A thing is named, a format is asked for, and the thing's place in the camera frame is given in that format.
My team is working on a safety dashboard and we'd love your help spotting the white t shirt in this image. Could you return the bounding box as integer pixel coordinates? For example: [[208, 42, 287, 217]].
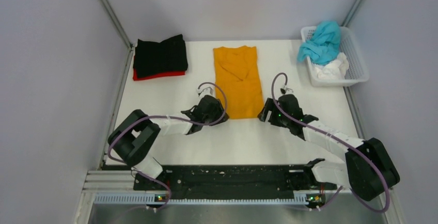
[[313, 52, 349, 80]]

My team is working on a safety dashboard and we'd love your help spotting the corner metal post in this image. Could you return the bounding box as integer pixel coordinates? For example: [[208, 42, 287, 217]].
[[342, 0, 379, 27], [99, 0, 133, 49]]

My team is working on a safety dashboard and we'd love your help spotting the right corner metal post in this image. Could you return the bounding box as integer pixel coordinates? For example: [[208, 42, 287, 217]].
[[342, 0, 379, 27]]

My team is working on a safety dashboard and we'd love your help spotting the folded red t shirt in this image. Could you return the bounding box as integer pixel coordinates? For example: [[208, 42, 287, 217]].
[[133, 69, 185, 81]]

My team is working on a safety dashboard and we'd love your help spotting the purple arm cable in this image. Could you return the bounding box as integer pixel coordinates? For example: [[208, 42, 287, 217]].
[[107, 81, 229, 213], [271, 72, 392, 214]]

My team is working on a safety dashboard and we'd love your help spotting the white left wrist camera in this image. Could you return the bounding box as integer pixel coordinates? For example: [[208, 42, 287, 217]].
[[196, 86, 214, 99]]

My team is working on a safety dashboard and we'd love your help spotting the grey metal frame rail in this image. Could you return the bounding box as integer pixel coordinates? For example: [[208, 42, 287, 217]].
[[343, 87, 373, 140]]

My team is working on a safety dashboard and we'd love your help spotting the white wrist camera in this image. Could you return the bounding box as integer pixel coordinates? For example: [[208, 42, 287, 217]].
[[280, 85, 294, 95], [196, 86, 214, 99]]

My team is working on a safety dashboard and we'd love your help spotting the white plastic basket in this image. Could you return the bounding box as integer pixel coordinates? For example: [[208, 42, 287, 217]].
[[305, 26, 369, 87]]

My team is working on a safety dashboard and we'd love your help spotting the turquoise t shirt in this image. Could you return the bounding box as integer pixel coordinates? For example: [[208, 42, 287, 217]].
[[297, 21, 341, 66]]

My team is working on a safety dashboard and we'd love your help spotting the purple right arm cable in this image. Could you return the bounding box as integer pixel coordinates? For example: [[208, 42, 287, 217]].
[[271, 72, 392, 214]]

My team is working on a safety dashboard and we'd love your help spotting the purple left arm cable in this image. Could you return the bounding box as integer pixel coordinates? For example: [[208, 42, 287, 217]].
[[107, 81, 229, 213]]

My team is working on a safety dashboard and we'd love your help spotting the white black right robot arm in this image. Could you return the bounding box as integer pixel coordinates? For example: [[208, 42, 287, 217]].
[[258, 94, 400, 201]]

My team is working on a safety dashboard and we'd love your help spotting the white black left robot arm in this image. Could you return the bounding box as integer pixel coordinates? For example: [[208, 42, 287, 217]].
[[108, 95, 275, 190]]

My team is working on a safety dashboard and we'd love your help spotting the yellow t shirt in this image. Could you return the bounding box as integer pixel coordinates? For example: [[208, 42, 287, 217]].
[[213, 46, 264, 119]]

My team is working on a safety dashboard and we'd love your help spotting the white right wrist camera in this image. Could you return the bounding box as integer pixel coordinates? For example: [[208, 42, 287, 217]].
[[280, 85, 294, 95]]

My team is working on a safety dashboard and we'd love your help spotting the folded black t shirt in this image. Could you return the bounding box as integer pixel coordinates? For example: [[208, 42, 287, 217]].
[[133, 34, 189, 77]]

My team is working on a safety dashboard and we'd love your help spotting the left corner metal post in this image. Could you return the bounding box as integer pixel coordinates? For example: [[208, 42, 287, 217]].
[[99, 0, 133, 49]]

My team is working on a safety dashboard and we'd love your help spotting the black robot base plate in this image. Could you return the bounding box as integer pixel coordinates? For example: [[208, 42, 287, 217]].
[[133, 165, 337, 200]]

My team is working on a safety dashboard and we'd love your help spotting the white slotted cable duct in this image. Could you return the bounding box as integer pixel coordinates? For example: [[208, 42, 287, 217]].
[[94, 191, 326, 206]]

